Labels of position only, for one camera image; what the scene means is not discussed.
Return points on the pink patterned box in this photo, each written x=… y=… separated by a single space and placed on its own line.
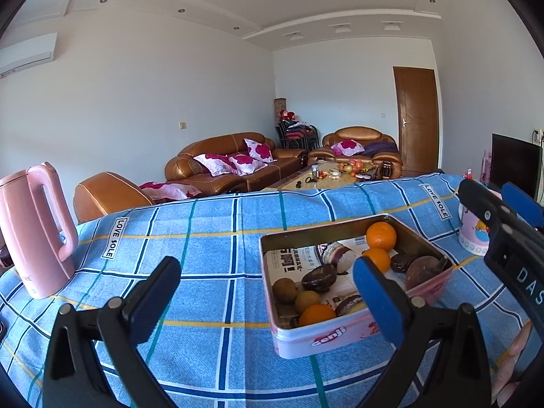
x=485 y=165

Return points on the brown leather sofa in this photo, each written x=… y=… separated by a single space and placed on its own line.
x=212 y=144

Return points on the white magenta floral pillow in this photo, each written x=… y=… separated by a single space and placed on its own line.
x=163 y=189
x=347 y=147
x=246 y=162
x=214 y=163
x=259 y=149

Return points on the person's right hand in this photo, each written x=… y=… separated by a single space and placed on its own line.
x=510 y=357

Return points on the large reddish brown fruit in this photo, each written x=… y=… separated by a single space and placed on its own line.
x=420 y=272

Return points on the blue plaid tablecloth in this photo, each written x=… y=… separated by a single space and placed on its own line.
x=212 y=221

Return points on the pink chair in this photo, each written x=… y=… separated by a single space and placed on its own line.
x=25 y=229

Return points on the small dark brown fruit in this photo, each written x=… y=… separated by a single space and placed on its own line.
x=294 y=321

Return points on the stacked dark chairs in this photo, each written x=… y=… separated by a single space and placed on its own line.
x=293 y=138

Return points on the purple blanket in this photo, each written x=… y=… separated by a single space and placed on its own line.
x=382 y=148

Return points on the brown kiwi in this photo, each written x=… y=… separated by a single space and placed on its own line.
x=309 y=299
x=284 y=291

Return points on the tall patterned floor vase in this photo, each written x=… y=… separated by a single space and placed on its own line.
x=280 y=105

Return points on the black television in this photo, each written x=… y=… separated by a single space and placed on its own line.
x=514 y=161

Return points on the wooden coffee table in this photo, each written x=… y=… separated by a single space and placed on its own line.
x=327 y=183

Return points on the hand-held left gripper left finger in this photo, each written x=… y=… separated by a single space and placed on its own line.
x=155 y=297

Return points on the small red bottle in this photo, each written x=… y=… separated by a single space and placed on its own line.
x=469 y=174

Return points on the small metal can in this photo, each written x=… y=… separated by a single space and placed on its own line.
x=315 y=171

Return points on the white ceiling vent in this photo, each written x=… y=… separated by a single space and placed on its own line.
x=342 y=29
x=293 y=34
x=391 y=25

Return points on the red plush toy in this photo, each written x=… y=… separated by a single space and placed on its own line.
x=287 y=114

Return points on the pink cartoon cat cup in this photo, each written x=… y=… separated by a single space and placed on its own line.
x=471 y=238

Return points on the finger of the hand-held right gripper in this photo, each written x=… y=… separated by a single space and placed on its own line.
x=525 y=206
x=480 y=199

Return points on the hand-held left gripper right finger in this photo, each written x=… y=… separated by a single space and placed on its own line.
x=378 y=301

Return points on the printed paper liner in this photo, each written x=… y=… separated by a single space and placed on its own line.
x=284 y=261

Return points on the brown wooden door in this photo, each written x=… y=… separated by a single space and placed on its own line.
x=418 y=119

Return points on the small dark brown pastry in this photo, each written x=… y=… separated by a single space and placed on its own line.
x=403 y=262

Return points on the white wall air conditioner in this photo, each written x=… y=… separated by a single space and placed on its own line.
x=29 y=53

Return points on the fruit platter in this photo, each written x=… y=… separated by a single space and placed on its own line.
x=352 y=165

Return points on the pink tin box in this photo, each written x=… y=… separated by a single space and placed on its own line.
x=297 y=344

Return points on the orange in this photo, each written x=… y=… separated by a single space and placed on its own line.
x=381 y=236
x=377 y=260
x=316 y=315

